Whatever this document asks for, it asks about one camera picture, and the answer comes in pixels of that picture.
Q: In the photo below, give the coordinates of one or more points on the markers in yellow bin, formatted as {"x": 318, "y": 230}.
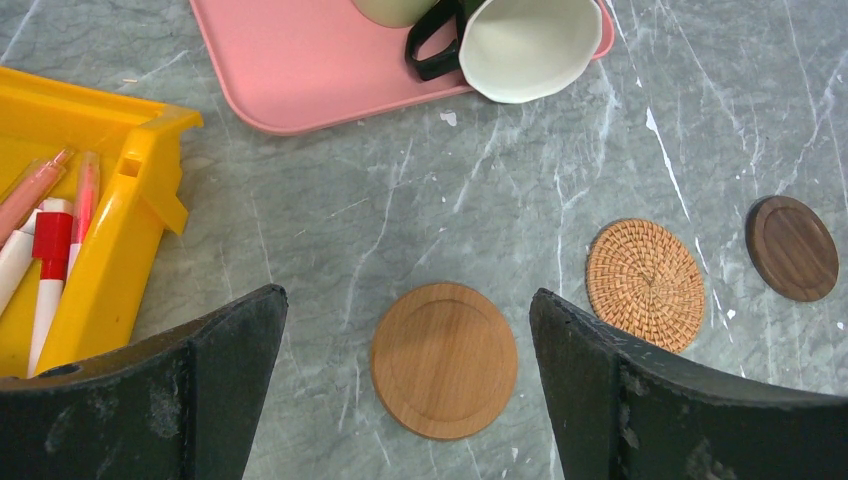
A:
{"x": 16, "y": 258}

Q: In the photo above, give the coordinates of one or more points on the yellow plastic bin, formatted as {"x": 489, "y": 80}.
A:
{"x": 137, "y": 143}

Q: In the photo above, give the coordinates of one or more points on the woven coaster tan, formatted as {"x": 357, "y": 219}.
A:
{"x": 641, "y": 279}

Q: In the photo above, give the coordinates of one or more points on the red capped white marker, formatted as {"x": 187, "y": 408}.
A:
{"x": 51, "y": 246}

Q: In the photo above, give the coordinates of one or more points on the dark brown wooden coaster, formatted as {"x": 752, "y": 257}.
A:
{"x": 791, "y": 248}

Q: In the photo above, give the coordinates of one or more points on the black mug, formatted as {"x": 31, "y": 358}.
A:
{"x": 511, "y": 52}

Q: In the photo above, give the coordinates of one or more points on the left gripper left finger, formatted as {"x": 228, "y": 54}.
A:
{"x": 182, "y": 404}

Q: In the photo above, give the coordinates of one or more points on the light wooden coaster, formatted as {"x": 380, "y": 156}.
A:
{"x": 443, "y": 361}

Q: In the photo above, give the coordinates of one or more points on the thin pink pen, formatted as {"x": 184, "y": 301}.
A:
{"x": 85, "y": 205}

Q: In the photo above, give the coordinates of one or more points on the green mug front middle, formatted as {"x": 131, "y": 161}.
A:
{"x": 394, "y": 13}

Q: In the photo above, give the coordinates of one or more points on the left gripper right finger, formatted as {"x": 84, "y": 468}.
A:
{"x": 622, "y": 408}

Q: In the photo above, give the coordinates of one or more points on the pink marker in bin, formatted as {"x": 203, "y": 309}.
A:
{"x": 25, "y": 195}

